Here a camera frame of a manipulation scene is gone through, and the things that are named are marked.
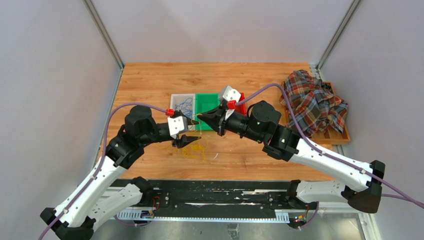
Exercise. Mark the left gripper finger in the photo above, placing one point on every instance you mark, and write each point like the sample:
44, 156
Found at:
182, 141
188, 122

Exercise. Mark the plaid cloth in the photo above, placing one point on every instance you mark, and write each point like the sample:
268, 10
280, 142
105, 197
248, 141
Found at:
315, 107

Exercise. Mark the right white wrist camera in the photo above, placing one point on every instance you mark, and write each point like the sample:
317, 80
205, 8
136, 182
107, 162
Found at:
229, 97

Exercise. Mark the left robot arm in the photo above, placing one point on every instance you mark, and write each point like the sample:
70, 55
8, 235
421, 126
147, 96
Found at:
81, 214

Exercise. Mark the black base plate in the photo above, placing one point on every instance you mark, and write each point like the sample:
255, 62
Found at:
224, 199

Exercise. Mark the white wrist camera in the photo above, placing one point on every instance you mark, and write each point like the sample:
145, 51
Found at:
177, 124
229, 97

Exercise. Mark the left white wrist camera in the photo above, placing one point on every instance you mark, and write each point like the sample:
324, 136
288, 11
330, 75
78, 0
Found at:
177, 124

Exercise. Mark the wooden tray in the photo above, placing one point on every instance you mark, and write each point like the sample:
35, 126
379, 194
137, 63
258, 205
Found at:
330, 136

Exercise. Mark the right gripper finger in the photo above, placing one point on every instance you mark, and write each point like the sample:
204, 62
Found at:
213, 120
217, 112

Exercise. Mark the green plastic bin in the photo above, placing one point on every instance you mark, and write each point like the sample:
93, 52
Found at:
204, 102

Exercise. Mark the aluminium frame rail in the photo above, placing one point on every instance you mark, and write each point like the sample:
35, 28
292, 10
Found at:
140, 213

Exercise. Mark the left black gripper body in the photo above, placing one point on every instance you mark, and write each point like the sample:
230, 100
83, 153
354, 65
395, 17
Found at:
160, 134

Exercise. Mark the red plastic bin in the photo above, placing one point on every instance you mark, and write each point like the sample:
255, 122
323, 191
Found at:
242, 109

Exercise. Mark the white plastic bin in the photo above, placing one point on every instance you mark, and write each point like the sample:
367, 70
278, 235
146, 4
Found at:
186, 103

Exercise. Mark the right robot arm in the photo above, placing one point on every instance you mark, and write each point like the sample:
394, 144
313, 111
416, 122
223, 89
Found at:
355, 183

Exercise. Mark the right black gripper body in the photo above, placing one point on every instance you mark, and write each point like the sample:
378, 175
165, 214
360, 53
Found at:
235, 123

